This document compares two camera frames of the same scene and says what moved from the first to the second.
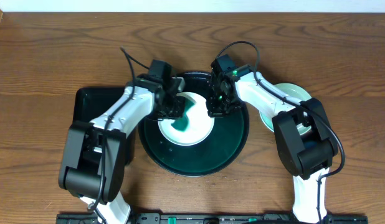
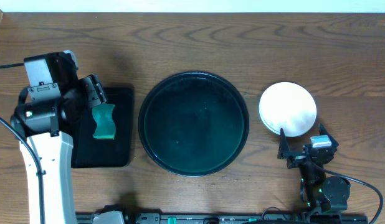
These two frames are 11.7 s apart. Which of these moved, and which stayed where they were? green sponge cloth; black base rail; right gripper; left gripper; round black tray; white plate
Moved: green sponge cloth; right gripper; white plate; left gripper
Stayed: black base rail; round black tray
